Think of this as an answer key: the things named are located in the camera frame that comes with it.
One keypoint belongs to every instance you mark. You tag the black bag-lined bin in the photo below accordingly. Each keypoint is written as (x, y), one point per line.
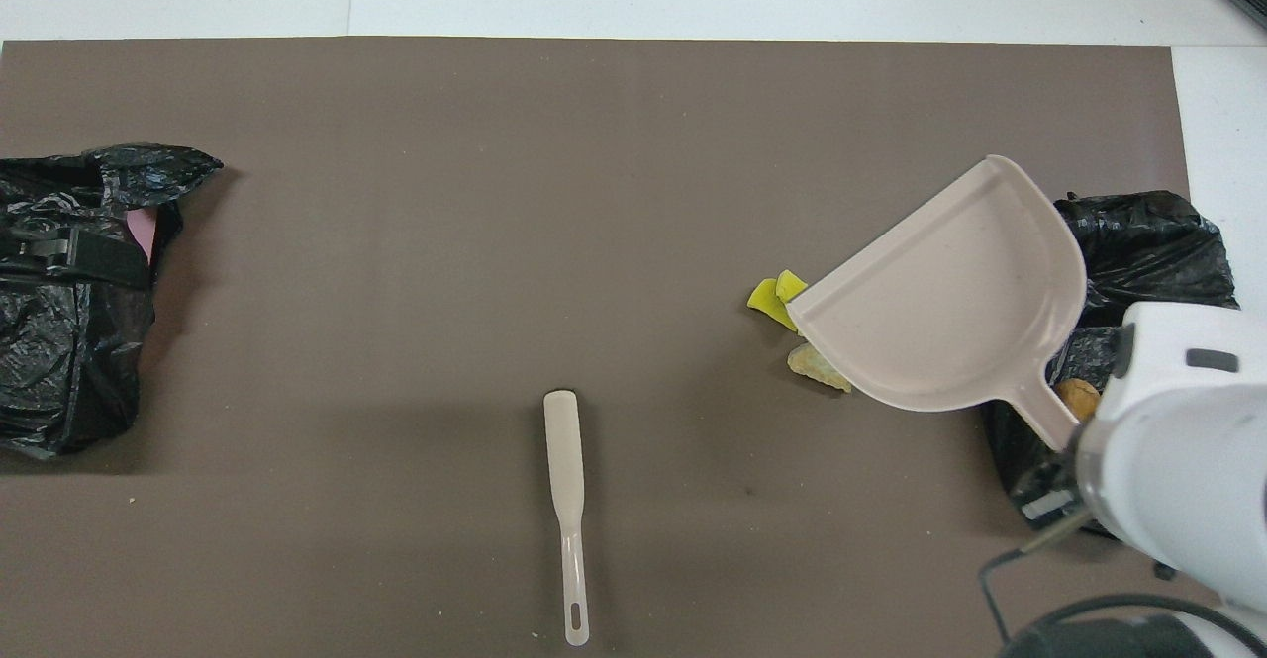
(1158, 252)

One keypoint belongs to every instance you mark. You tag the brown table mat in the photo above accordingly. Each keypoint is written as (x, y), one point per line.
(495, 193)

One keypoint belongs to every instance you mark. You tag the beige plastic dustpan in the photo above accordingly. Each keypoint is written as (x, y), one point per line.
(950, 312)

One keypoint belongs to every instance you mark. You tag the beige hand brush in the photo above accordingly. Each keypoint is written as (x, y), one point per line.
(565, 460)

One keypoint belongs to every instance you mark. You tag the black bag over pink bin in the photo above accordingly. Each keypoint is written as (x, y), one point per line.
(59, 371)

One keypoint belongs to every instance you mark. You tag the round brown bun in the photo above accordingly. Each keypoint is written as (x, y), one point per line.
(1081, 398)

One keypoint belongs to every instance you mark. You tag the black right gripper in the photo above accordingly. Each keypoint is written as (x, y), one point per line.
(1074, 485)

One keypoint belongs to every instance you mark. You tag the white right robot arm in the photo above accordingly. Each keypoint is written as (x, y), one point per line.
(1188, 440)

